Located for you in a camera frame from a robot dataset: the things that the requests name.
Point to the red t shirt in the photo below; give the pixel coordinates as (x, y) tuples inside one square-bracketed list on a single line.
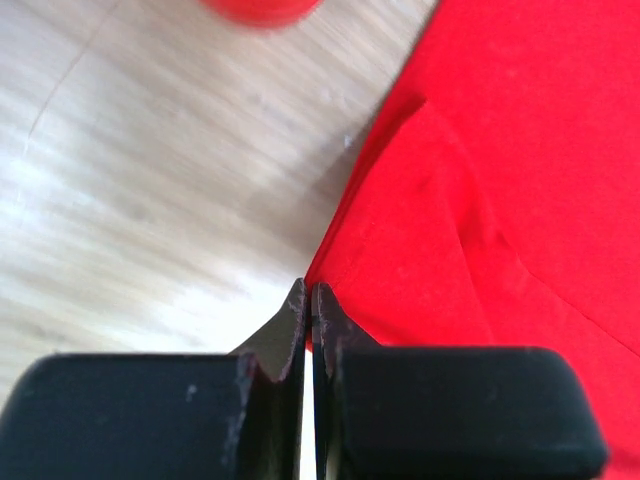
[(496, 199)]

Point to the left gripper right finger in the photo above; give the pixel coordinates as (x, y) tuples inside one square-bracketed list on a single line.
[(444, 412)]

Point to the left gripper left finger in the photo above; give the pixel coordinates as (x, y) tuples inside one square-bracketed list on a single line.
[(164, 416)]

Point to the red plastic bin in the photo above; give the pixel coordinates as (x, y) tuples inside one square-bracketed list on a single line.
[(263, 13)]

